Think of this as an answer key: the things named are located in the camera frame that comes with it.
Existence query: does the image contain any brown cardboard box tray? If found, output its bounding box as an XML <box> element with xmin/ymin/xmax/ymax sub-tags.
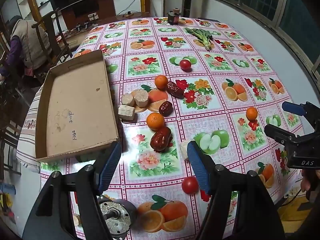
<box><xmin>35</xmin><ymin>49</ymin><xmax>120</xmax><ymax>162</ymax></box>

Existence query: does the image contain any striped white cloth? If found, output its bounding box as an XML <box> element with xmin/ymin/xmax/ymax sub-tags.
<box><xmin>17</xmin><ymin>87</ymin><xmax>44</xmax><ymax>173</ymax></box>

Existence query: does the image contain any leafy green vegetable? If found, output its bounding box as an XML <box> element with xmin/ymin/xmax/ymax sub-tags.
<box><xmin>184</xmin><ymin>27</ymin><xmax>215</xmax><ymax>50</ymax></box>

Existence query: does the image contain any large red jujube date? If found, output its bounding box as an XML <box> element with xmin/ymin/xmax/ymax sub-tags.
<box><xmin>150</xmin><ymin>126</ymin><xmax>173</xmax><ymax>152</ymax></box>

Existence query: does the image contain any dark wooden chair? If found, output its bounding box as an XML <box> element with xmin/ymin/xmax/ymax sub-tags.
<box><xmin>32</xmin><ymin>7</ymin><xmax>73</xmax><ymax>65</ymax></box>

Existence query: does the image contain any dark glass jar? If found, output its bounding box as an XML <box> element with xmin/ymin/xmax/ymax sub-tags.
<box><xmin>167</xmin><ymin>8</ymin><xmax>181</xmax><ymax>25</ymax></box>

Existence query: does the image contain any red tomato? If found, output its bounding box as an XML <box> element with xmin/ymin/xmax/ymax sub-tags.
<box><xmin>181</xmin><ymin>176</ymin><xmax>200</xmax><ymax>195</ymax></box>
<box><xmin>179</xmin><ymin>59</ymin><xmax>192</xmax><ymax>71</ymax></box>

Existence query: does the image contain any fruit and flower printed tablecloth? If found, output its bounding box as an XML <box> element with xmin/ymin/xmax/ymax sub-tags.
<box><xmin>40</xmin><ymin>17</ymin><xmax>304</xmax><ymax>240</ymax></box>

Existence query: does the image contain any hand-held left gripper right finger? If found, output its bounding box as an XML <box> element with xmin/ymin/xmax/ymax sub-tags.
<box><xmin>187</xmin><ymin>141</ymin><xmax>285</xmax><ymax>240</ymax></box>

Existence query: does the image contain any brown wooden television cabinet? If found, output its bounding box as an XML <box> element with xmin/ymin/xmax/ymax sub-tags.
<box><xmin>61</xmin><ymin>0</ymin><xmax>117</xmax><ymax>29</ymax></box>

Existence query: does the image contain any person's right hand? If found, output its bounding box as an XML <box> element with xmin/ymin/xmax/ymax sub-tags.
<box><xmin>301</xmin><ymin>169</ymin><xmax>320</xmax><ymax>193</ymax></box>

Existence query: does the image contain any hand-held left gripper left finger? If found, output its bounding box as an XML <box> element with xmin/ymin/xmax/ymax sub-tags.
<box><xmin>22</xmin><ymin>141</ymin><xmax>122</xmax><ymax>240</ymax></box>

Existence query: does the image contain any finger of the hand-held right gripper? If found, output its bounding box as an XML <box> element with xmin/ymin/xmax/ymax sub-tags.
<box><xmin>264</xmin><ymin>124</ymin><xmax>300</xmax><ymax>146</ymax></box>
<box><xmin>282</xmin><ymin>101</ymin><xmax>320</xmax><ymax>132</ymax></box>

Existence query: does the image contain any orange tangerine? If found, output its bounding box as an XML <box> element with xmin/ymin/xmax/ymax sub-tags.
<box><xmin>154</xmin><ymin>75</ymin><xmax>169</xmax><ymax>90</ymax></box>
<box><xmin>146</xmin><ymin>112</ymin><xmax>165</xmax><ymax>131</ymax></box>
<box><xmin>246</xmin><ymin>107</ymin><xmax>258</xmax><ymax>121</ymax></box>

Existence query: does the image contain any round black metal motor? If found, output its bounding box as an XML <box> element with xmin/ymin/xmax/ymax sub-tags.
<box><xmin>97</xmin><ymin>196</ymin><xmax>137</xmax><ymax>240</ymax></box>

